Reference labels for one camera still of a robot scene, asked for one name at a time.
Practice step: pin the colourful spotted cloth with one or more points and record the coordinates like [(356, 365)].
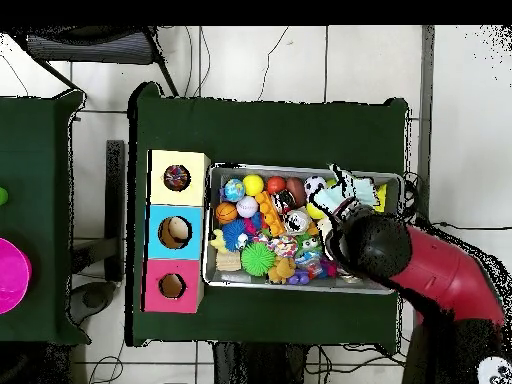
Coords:
[(176, 178)]

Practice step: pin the mint green waffle cloth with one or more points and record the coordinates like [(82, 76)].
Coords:
[(362, 190)]

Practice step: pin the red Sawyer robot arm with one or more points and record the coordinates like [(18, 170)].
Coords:
[(432, 268)]

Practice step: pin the wooden box with three holes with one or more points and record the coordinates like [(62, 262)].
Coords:
[(188, 272)]

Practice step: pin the white baseball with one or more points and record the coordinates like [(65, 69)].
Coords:
[(247, 206)]

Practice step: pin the orange plastic brick block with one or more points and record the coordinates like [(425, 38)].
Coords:
[(271, 216)]

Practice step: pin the yellow ball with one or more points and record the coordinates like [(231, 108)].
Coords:
[(253, 185)]

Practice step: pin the small basketball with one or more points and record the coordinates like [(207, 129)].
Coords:
[(226, 212)]

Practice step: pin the globe print ball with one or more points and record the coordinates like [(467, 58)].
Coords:
[(234, 190)]

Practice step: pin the blue spiky toy yellow horns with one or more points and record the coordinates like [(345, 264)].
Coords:
[(232, 234)]

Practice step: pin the orange ball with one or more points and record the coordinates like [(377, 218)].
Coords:
[(276, 184)]

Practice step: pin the brown football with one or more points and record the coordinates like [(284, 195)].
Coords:
[(296, 191)]

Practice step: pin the green spiky ball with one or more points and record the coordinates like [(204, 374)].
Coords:
[(258, 258)]

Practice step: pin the black upright panel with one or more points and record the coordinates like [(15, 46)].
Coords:
[(114, 180)]

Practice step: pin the dark grey oval base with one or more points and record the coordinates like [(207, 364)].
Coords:
[(94, 298)]

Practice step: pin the dark green side tablecloth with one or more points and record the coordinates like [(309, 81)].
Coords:
[(36, 160)]

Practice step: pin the black mesh chair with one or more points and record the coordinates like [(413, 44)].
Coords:
[(92, 48)]

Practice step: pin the pink round disc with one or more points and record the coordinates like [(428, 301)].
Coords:
[(12, 276)]

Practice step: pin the small green object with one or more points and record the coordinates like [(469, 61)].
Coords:
[(2, 196)]

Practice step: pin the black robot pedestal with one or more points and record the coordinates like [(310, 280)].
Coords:
[(260, 364)]

